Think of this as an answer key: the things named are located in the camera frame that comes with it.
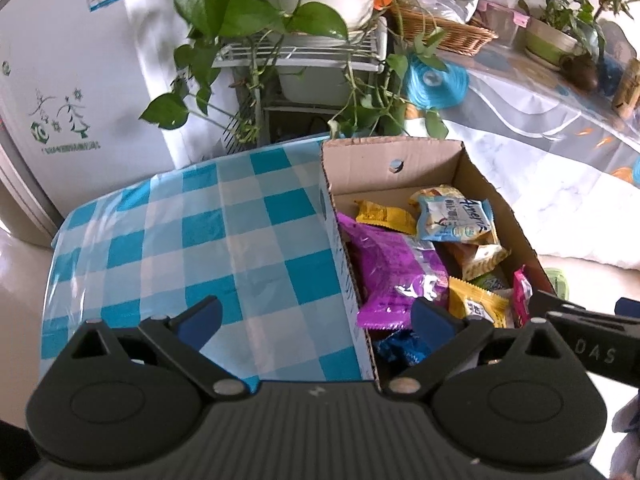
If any dark blue snack packet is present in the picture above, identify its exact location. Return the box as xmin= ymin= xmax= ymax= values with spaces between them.
xmin=374 ymin=330 xmax=431 ymax=367

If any small green potted plant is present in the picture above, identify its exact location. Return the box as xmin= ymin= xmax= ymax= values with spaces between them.
xmin=520 ymin=0 xmax=608 ymax=61

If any white wire plant rack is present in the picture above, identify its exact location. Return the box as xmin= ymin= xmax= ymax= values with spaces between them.
xmin=210 ymin=17 xmax=391 ymax=146

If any green pothos plant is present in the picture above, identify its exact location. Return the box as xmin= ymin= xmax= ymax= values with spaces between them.
xmin=139 ymin=0 xmax=451 ymax=143

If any small brown pot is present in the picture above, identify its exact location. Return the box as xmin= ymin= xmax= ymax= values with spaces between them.
xmin=560 ymin=52 xmax=600 ymax=92

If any light blue snack packet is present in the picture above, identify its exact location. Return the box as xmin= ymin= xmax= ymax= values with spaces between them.
xmin=416 ymin=195 xmax=495 ymax=243

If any yellow cracker snack packet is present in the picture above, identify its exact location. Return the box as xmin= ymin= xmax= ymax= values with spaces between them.
xmin=447 ymin=276 xmax=513 ymax=329

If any pink snack packet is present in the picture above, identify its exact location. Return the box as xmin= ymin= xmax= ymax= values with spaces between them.
xmin=511 ymin=266 xmax=535 ymax=328

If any blue white checked tablecloth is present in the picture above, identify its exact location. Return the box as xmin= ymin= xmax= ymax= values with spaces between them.
xmin=40 ymin=135 xmax=376 ymax=381

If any green snack packet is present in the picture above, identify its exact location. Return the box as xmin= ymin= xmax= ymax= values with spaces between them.
xmin=472 ymin=267 xmax=511 ymax=291

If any grey printed tablecloth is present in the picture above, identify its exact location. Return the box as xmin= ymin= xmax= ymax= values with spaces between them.
xmin=400 ymin=35 xmax=640 ymax=271

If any white planter box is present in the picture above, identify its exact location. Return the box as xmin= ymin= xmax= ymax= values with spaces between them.
xmin=277 ymin=62 xmax=361 ymax=106

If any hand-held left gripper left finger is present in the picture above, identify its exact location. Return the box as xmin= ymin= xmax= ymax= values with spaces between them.
xmin=65 ymin=295 xmax=248 ymax=401

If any purple snack packet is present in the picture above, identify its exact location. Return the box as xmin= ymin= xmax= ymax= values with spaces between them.
xmin=336 ymin=211 xmax=451 ymax=331

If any person's right hand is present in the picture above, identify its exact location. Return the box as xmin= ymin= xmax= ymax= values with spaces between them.
xmin=612 ymin=395 xmax=640 ymax=478

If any orange cream snack packet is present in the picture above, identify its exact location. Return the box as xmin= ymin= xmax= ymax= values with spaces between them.
xmin=445 ymin=230 xmax=511 ymax=281

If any green plastic item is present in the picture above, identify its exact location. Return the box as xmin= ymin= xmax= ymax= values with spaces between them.
xmin=542 ymin=267 xmax=571 ymax=301

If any clear plastic box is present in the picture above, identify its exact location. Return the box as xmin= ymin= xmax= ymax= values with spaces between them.
xmin=475 ymin=0 xmax=531 ymax=43

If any white fridge with tree print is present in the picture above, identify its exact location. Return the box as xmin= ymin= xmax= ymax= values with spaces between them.
xmin=0 ymin=0 xmax=186 ymax=246

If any pale yellow snack packet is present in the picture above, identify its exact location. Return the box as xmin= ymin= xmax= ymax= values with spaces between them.
xmin=409 ymin=185 xmax=468 ymax=206

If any clear plastic bag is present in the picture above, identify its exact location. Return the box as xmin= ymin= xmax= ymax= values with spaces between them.
xmin=415 ymin=0 xmax=483 ymax=26

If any small yellow snack packet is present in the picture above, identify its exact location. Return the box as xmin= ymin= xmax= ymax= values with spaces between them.
xmin=354 ymin=200 xmax=418 ymax=236

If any cardboard box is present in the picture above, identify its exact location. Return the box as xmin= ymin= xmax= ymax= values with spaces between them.
xmin=319 ymin=136 xmax=558 ymax=391

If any blue ribbon roll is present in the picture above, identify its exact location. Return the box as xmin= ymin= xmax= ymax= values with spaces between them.
xmin=404 ymin=55 xmax=470 ymax=109

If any wicker basket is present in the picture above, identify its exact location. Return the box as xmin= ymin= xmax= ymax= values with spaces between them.
xmin=390 ymin=2 xmax=498 ymax=56

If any green bowl plant pot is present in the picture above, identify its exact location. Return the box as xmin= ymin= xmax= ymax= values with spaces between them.
xmin=525 ymin=17 xmax=583 ymax=66

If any small leafy plant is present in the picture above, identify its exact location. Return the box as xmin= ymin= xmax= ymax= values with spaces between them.
xmin=595 ymin=0 xmax=640 ymax=26

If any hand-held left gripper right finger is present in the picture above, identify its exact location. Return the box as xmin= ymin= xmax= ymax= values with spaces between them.
xmin=382 ymin=297 xmax=568 ymax=403

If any brown wooden holder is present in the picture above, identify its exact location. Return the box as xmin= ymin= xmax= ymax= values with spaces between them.
xmin=612 ymin=57 xmax=640 ymax=121

